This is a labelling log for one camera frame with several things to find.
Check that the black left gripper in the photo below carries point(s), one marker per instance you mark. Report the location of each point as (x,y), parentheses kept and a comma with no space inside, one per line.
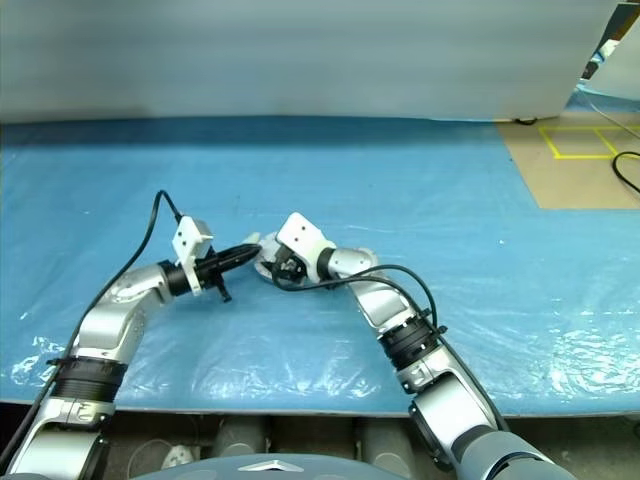
(210,272)

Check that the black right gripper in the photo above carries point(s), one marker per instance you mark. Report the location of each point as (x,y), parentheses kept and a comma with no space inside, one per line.
(291,267)

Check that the small white object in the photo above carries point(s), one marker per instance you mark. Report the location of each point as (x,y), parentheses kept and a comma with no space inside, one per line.
(177,456)
(266,245)

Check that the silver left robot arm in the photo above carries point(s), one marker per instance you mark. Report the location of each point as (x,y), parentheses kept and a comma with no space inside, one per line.
(115,320)

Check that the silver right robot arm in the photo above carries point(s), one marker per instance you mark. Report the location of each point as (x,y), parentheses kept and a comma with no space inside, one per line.
(385,305)

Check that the gray rounded cylinder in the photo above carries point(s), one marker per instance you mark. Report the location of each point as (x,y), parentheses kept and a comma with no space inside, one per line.
(242,437)
(385,440)

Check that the small white object under table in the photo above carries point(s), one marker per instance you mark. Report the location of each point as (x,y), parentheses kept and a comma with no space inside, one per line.
(177,456)

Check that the large white backdrop board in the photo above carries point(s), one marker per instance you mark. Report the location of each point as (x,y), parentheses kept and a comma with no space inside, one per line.
(300,50)

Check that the brown floor mat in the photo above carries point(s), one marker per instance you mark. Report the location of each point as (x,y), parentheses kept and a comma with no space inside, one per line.
(575,175)

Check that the small white board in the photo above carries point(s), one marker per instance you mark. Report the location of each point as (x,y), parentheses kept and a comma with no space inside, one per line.
(620,75)

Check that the white plastic lid hinge bracket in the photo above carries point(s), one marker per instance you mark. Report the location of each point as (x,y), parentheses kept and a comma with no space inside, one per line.
(252,236)

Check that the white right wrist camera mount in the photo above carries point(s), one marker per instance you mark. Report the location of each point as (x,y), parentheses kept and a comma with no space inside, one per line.
(300,230)

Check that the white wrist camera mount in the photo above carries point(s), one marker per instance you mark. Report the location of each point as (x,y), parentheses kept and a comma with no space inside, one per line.
(300,230)
(190,235)

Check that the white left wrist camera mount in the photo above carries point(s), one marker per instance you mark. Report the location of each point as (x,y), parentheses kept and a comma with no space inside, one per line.
(190,235)

